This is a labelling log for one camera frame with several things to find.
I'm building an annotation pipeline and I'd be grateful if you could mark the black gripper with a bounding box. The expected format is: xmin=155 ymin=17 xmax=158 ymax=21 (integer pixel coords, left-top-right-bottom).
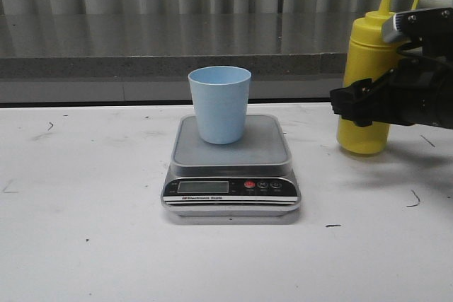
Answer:
xmin=330 ymin=42 xmax=452 ymax=127

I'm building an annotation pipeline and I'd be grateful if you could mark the silver electronic kitchen scale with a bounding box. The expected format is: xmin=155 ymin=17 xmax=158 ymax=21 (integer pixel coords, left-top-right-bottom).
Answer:
xmin=161 ymin=115 xmax=302 ymax=223

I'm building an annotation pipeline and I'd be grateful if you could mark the steel counter in background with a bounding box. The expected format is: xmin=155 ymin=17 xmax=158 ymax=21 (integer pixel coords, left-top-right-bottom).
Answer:
xmin=1 ymin=13 xmax=356 ymax=107

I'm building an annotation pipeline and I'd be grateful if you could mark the yellow squeeze bottle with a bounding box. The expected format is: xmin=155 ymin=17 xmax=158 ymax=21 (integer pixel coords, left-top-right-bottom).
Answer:
xmin=337 ymin=0 xmax=401 ymax=156

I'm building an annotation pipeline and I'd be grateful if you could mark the light blue plastic cup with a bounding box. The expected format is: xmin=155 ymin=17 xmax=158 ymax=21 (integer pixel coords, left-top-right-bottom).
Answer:
xmin=188 ymin=66 xmax=252 ymax=145

